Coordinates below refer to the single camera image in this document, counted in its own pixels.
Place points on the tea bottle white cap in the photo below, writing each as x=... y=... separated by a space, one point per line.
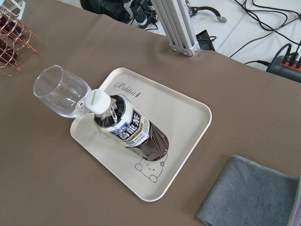
x=117 y=118

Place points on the cream rabbit tray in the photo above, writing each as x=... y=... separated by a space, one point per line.
x=183 y=120

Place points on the clear wine glass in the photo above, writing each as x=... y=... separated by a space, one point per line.
x=63 y=92

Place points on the grey folded cloth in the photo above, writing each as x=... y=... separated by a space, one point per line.
x=249 y=194

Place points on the copper wire bottle basket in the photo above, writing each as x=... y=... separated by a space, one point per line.
x=17 y=44

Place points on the aluminium frame post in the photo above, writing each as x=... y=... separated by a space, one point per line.
x=176 y=22

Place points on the black power strip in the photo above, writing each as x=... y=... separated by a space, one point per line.
x=292 y=72

